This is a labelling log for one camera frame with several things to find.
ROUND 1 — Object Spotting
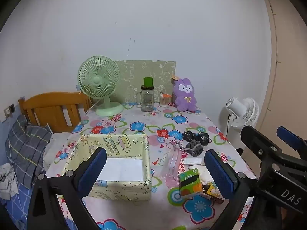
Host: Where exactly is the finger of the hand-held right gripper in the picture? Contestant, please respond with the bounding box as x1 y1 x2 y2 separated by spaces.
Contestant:
240 125 300 173
276 126 307 152

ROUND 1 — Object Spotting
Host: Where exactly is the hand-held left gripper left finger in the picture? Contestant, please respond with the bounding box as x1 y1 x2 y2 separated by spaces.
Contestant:
26 147 107 230

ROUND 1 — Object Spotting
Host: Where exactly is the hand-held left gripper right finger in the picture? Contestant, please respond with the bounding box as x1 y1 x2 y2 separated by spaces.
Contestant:
204 149 258 230

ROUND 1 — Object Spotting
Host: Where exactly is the yellow cartoon packet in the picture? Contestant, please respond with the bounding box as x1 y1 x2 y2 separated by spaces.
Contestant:
203 182 226 205

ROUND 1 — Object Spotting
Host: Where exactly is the grey scrunchie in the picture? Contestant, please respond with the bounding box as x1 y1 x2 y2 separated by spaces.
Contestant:
185 141 204 158

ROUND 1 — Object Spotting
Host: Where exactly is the yellow cartoon storage box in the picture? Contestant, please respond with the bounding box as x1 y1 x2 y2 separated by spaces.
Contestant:
61 134 152 201

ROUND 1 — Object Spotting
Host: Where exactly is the white soft pad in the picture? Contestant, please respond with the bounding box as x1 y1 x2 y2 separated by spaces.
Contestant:
97 158 144 181

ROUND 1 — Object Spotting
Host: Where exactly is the white flat packet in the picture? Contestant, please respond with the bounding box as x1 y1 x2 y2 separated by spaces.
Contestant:
183 157 204 166

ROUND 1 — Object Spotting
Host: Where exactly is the white standing fan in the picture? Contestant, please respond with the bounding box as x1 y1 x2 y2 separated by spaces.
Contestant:
225 97 261 140

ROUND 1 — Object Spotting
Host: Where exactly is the white bedding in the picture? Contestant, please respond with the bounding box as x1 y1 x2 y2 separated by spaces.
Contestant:
43 132 72 170

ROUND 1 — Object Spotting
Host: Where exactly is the floral tablecloth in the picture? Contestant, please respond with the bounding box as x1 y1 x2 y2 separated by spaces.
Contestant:
45 102 258 230

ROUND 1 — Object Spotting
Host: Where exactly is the grey plaid pillow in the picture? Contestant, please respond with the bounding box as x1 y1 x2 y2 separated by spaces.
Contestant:
5 114 53 189

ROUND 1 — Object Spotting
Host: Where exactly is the beige door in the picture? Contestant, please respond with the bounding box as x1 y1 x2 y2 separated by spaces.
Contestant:
254 0 307 144

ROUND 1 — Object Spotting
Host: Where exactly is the wooden bed headboard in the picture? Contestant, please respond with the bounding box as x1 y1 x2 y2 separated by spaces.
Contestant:
19 91 93 133

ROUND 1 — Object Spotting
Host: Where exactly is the purple plush bunny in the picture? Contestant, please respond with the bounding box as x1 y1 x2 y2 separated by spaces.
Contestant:
171 75 197 112

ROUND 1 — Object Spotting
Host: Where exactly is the blue checked bed sheet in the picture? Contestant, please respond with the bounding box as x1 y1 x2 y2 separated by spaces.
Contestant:
0 182 72 230

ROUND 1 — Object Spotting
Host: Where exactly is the glass jar with green lid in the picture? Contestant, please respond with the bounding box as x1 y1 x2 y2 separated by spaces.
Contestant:
135 77 156 112

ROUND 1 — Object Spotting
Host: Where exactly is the crumpled white cloth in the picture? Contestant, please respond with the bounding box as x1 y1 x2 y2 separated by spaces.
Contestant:
0 164 19 200

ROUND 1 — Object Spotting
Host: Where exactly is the green desk fan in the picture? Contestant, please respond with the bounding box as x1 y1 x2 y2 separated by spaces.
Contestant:
77 56 125 118

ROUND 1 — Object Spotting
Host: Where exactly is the toothpick jar with orange lid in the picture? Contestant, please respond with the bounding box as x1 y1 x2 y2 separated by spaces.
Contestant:
159 93 172 107

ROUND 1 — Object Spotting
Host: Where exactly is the green patterned board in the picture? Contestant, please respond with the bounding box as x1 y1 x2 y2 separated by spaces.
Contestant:
115 60 177 104

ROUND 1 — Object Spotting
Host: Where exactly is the grey cord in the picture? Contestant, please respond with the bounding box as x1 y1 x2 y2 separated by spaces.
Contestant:
171 141 190 152

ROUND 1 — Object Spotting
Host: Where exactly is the white fan cable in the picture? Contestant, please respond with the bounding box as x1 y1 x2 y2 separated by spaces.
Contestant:
85 99 100 114

